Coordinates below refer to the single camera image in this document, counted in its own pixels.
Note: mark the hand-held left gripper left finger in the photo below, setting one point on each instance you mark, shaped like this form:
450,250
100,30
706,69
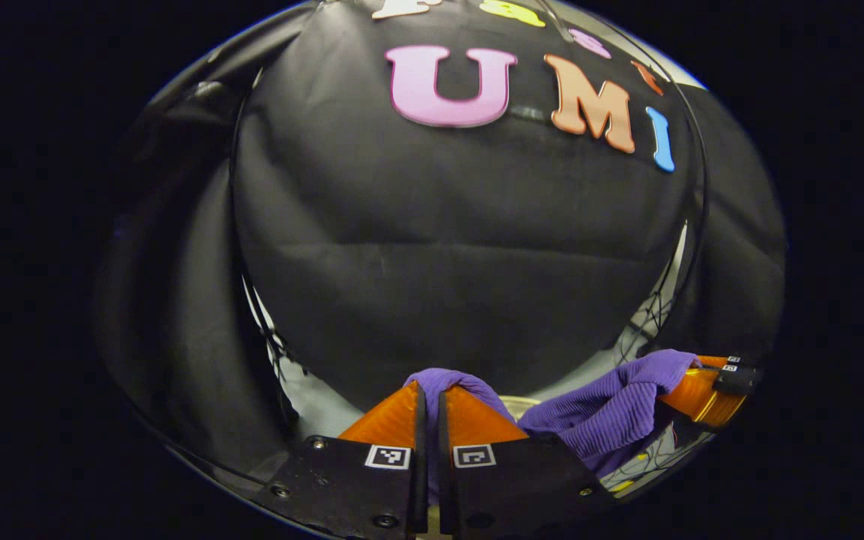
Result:
420,480

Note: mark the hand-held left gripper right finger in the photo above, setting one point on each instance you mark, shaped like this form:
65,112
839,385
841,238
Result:
445,480

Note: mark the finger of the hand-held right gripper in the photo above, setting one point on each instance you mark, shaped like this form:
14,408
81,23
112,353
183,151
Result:
706,397
713,361

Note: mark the purple shirt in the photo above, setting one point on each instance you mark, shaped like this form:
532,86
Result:
612,412

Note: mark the black clothes rack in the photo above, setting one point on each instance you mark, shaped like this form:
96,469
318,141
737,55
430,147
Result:
234,180

